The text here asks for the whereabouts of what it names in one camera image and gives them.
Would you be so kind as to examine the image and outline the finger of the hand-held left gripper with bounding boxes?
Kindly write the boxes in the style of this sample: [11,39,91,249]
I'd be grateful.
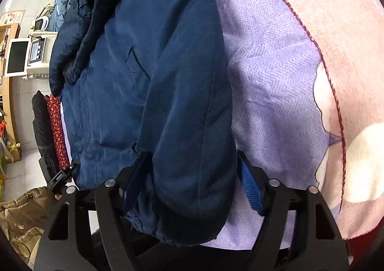
[39,157,81,195]

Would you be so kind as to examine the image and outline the khaki cloth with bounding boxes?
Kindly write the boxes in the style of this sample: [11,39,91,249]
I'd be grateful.
[0,186,60,268]

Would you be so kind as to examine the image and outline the pink knit blanket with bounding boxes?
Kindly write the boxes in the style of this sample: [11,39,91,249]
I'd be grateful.
[237,0,384,240]

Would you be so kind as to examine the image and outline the navy blue jacket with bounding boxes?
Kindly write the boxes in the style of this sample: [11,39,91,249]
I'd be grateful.
[49,0,237,244]

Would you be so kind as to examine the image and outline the black folded cloth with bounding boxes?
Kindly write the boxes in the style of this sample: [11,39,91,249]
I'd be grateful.
[31,90,60,175]

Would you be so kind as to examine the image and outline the framed wall notice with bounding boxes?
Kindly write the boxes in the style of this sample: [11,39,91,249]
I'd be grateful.
[0,11,26,24]

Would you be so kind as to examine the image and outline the wooden shelf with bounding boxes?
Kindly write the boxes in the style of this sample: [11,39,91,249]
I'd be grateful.
[0,23,22,160]

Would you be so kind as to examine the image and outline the white device cabinet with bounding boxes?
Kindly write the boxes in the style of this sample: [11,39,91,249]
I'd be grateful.
[26,17,57,79]

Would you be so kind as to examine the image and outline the white device handpiece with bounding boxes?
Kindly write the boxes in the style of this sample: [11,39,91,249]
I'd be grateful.
[34,17,50,31]

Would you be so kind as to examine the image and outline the white framed tablet screen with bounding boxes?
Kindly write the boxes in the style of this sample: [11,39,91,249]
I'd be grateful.
[4,38,30,78]

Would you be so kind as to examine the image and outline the red floral folded cloth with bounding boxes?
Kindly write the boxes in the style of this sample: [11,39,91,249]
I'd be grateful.
[46,95,72,181]

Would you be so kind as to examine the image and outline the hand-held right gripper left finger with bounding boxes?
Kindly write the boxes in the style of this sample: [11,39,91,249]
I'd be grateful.
[34,151,153,271]

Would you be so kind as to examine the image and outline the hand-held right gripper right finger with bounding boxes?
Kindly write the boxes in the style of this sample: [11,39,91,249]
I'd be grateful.
[237,151,350,271]

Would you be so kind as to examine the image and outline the purple floral bedsheet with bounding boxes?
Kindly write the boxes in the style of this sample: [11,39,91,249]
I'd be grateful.
[192,0,345,250]

